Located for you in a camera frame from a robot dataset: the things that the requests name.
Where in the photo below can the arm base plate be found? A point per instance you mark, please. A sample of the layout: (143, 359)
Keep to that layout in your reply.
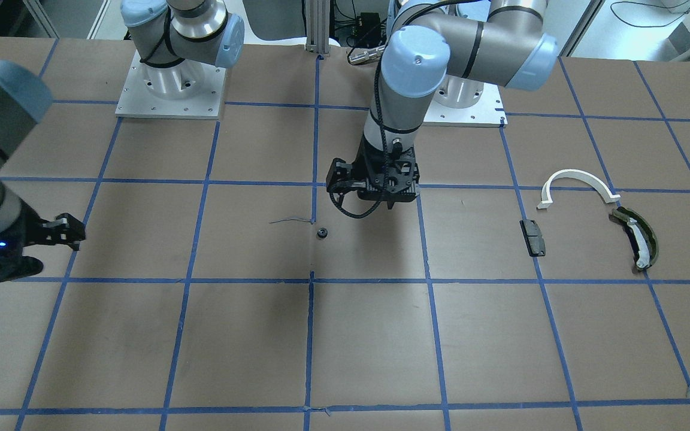
(462, 102)
(190, 90)

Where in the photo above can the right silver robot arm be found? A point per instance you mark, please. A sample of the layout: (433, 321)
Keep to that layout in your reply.
(175, 40)

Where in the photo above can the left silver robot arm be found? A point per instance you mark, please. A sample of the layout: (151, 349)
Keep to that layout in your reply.
(425, 44)

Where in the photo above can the grey brake pad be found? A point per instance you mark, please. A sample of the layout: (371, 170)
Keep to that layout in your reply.
(534, 240)

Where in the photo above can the green brake shoe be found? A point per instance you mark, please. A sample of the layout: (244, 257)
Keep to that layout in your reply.
(644, 242)

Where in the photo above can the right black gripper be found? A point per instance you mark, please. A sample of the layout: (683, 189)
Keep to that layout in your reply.
(14, 234)

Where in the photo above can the aluminium frame post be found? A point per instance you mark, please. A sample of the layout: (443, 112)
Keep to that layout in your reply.
(317, 21)

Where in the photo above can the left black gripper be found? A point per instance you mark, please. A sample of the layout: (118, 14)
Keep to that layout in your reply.
(345, 173)

